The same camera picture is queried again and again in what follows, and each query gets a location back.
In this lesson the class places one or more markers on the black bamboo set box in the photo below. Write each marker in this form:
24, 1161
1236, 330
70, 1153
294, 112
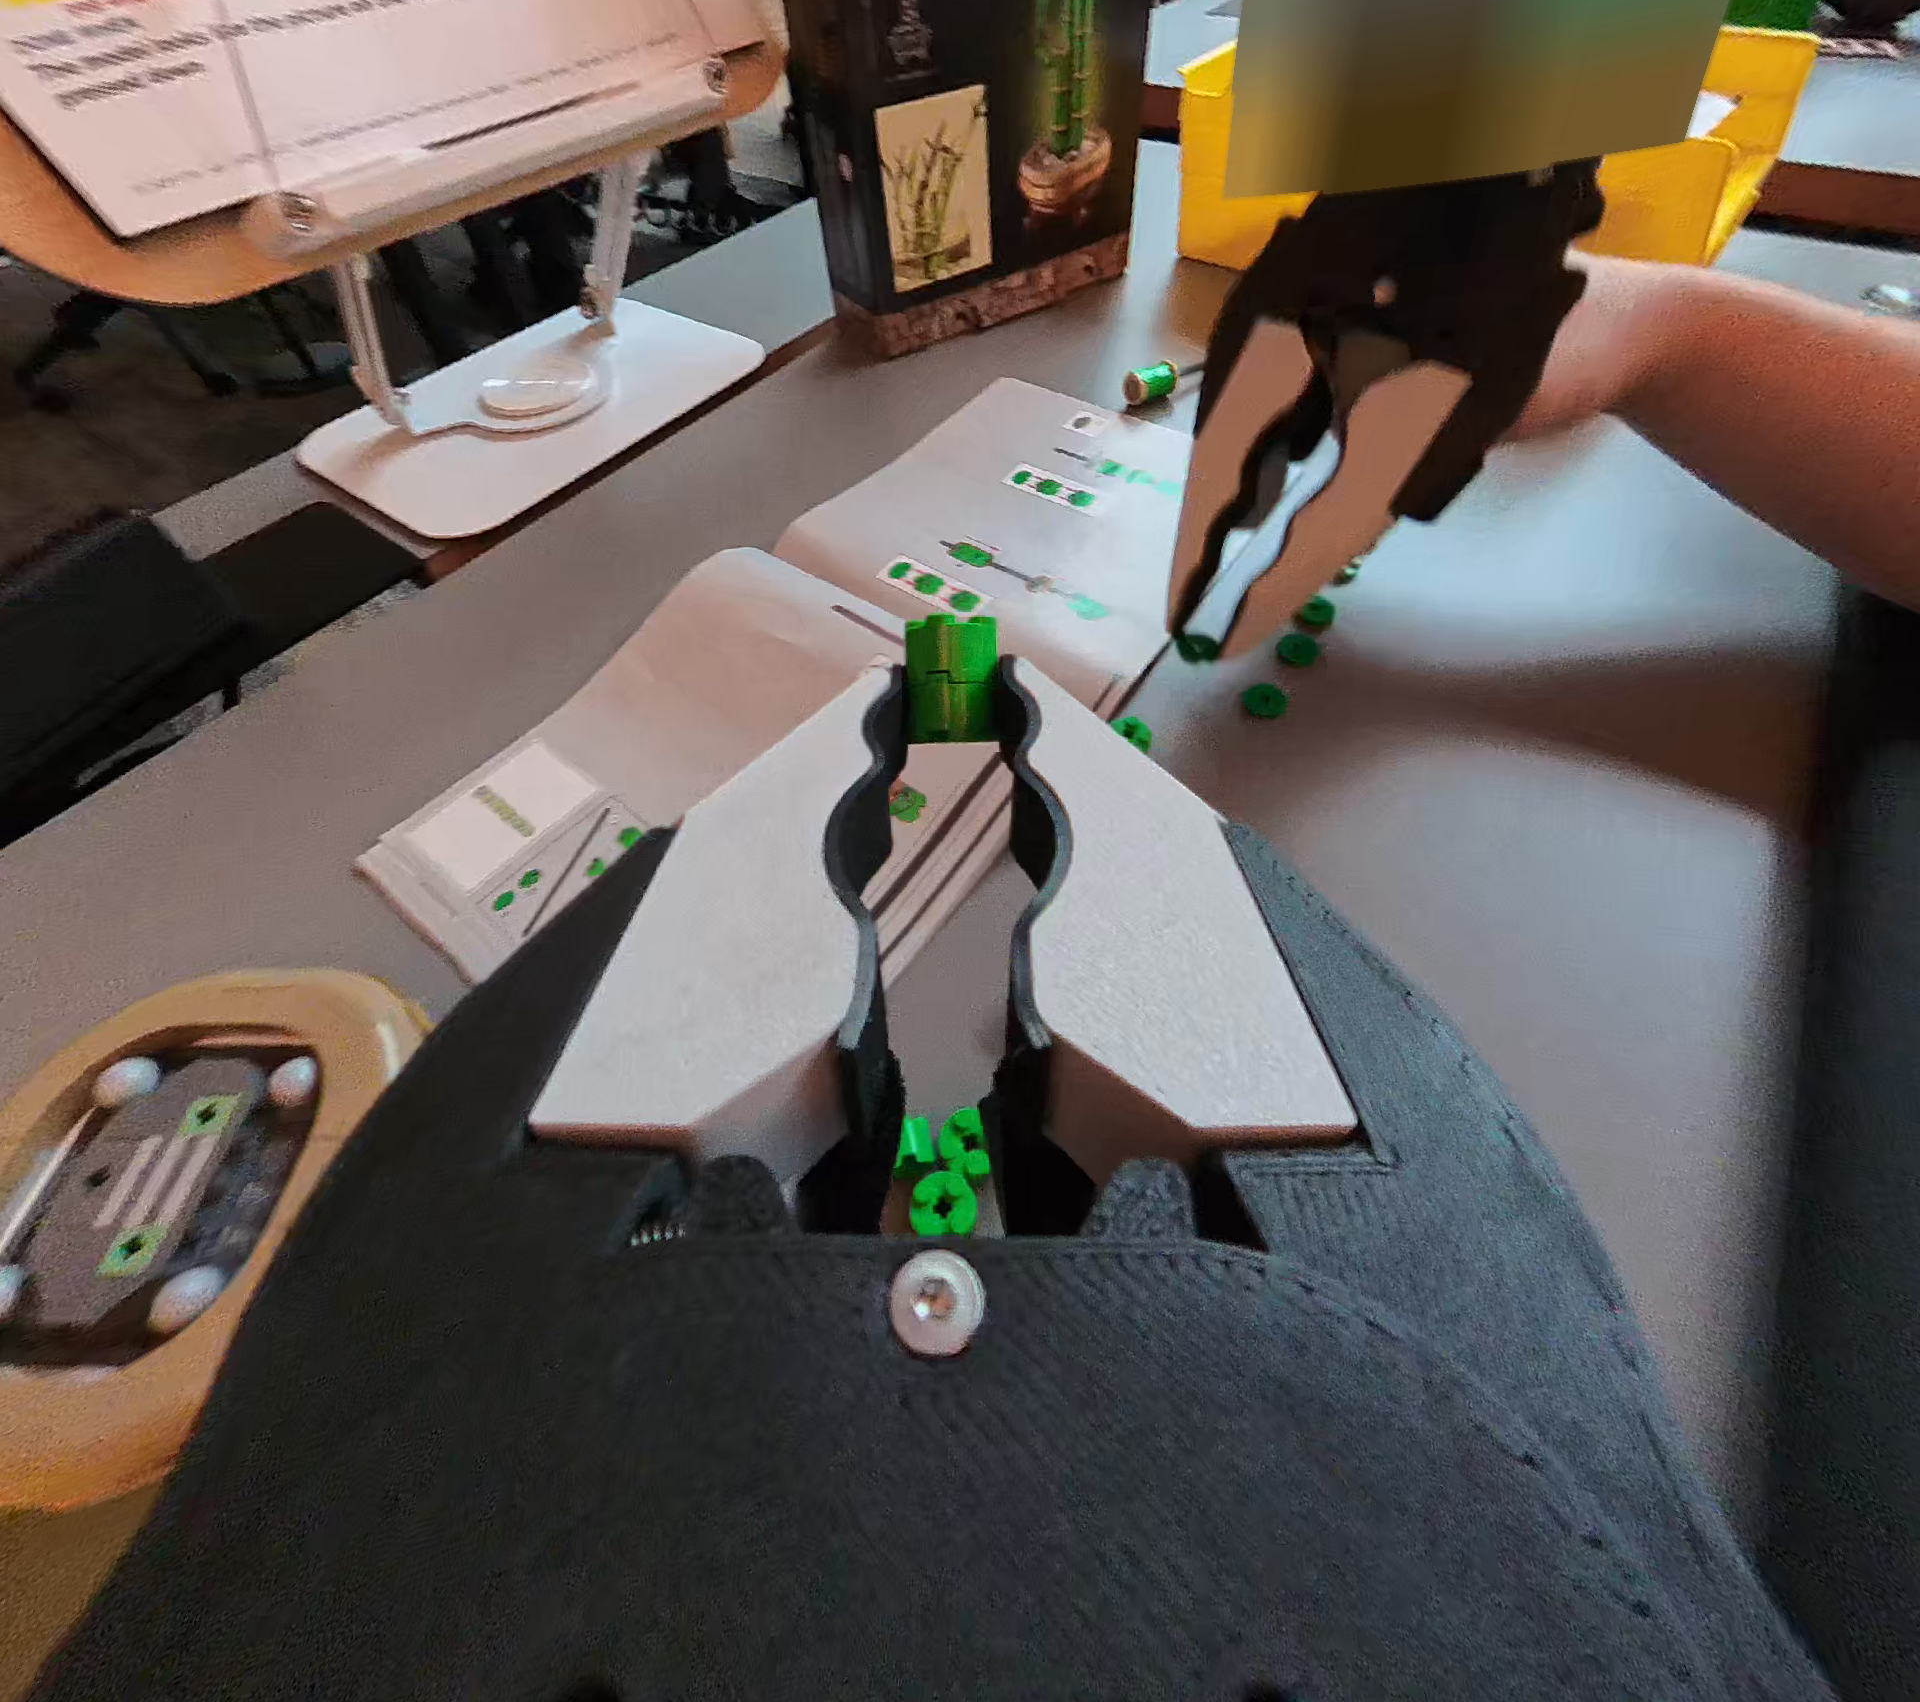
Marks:
961, 7

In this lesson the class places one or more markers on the printed instruction sheet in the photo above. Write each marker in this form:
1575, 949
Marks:
451, 7

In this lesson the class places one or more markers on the green lego cylinder brick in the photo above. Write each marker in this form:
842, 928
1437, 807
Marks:
952, 678

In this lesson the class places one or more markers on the tan tracker device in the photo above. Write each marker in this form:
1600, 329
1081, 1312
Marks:
105, 1419

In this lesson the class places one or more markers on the yellow storage bin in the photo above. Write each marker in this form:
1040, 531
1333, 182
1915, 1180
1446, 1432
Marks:
1665, 194

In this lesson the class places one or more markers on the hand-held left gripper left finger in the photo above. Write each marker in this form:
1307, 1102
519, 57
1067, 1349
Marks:
707, 981

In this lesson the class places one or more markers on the black perforated panel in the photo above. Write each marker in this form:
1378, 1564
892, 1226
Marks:
1859, 1132

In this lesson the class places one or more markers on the open instruction booklet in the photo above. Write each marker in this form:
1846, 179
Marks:
961, 487

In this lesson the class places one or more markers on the green-tipped black axle rod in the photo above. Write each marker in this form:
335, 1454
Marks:
1153, 381

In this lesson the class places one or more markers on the black monitor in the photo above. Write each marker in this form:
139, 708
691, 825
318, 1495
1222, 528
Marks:
105, 668

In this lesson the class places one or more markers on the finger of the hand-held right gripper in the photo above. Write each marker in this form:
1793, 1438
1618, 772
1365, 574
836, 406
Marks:
1388, 442
1238, 442

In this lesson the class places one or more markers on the grey desk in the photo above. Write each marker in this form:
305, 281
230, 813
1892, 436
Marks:
1499, 907

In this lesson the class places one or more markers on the tan document stand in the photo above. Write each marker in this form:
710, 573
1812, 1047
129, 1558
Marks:
555, 442

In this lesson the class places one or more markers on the person's right forearm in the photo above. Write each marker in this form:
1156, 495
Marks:
1725, 412

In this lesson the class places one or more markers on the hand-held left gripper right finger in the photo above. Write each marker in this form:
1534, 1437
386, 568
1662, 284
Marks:
1187, 981

